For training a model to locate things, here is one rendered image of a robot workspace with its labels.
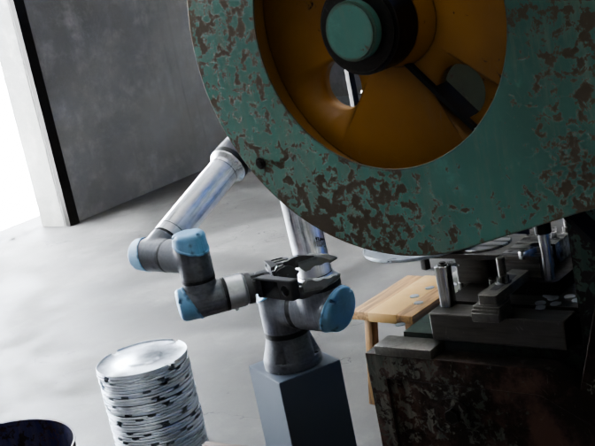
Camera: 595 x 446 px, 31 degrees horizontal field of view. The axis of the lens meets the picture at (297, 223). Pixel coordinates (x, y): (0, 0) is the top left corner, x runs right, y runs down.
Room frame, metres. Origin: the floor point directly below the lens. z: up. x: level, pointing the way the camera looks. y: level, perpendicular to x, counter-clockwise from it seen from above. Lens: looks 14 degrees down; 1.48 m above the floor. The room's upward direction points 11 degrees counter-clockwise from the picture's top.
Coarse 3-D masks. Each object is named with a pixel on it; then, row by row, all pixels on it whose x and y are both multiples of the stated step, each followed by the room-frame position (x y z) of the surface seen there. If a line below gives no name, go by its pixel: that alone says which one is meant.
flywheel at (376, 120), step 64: (256, 0) 2.06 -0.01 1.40; (320, 0) 1.99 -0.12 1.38; (384, 0) 1.77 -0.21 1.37; (448, 0) 1.82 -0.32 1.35; (320, 64) 2.01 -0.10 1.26; (384, 64) 1.79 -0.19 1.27; (448, 64) 1.83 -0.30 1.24; (320, 128) 2.02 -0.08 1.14; (384, 128) 1.93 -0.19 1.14; (448, 128) 1.85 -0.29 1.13
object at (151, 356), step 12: (132, 348) 3.36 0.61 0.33; (144, 348) 3.33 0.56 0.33; (156, 348) 3.31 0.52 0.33; (168, 348) 3.29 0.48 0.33; (180, 348) 3.27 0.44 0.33; (108, 360) 3.29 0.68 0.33; (120, 360) 3.26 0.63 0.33; (132, 360) 3.22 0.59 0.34; (144, 360) 3.20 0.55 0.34; (156, 360) 3.20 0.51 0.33; (168, 360) 3.18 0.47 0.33; (108, 372) 3.18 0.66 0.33; (120, 372) 3.16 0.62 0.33; (132, 372) 3.14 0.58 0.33; (144, 372) 3.12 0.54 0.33
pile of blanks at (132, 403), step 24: (120, 384) 3.11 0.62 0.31; (144, 384) 3.10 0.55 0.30; (168, 384) 3.12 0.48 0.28; (192, 384) 3.21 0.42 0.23; (120, 408) 3.12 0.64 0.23; (144, 408) 3.10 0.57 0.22; (168, 408) 3.12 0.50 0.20; (192, 408) 3.17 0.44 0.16; (120, 432) 3.14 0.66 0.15; (144, 432) 3.10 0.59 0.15; (168, 432) 3.11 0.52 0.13; (192, 432) 3.15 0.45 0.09
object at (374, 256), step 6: (366, 252) 2.40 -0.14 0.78; (372, 252) 2.38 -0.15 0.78; (378, 252) 2.37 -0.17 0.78; (450, 252) 2.23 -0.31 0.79; (372, 258) 2.31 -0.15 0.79; (378, 258) 2.32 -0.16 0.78; (384, 258) 2.31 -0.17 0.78; (402, 258) 2.27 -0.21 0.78; (408, 258) 2.24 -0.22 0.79; (414, 258) 2.24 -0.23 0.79; (420, 258) 2.23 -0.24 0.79; (426, 258) 2.23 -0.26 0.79
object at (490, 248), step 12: (492, 240) 2.27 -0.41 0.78; (504, 240) 2.26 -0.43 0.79; (516, 240) 2.25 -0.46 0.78; (456, 252) 2.25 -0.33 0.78; (468, 252) 2.23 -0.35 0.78; (480, 252) 2.22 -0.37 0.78; (492, 252) 2.20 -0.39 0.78; (468, 264) 2.25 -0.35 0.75; (480, 264) 2.23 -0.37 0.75; (492, 264) 2.25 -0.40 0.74; (468, 276) 2.25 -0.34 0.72; (480, 276) 2.23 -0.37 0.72
